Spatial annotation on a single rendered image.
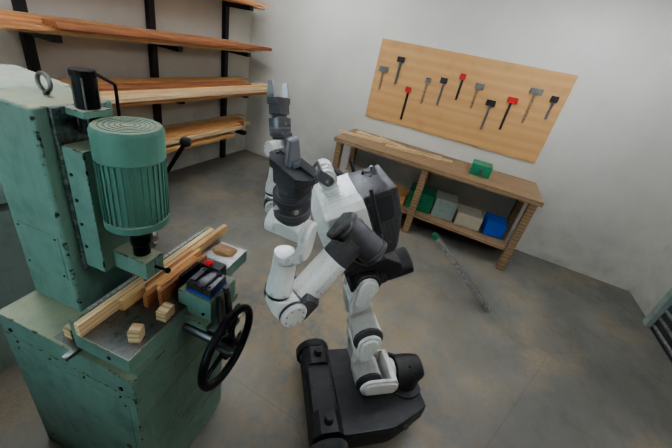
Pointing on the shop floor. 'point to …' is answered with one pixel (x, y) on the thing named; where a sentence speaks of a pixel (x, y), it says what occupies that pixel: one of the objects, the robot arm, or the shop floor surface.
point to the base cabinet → (105, 436)
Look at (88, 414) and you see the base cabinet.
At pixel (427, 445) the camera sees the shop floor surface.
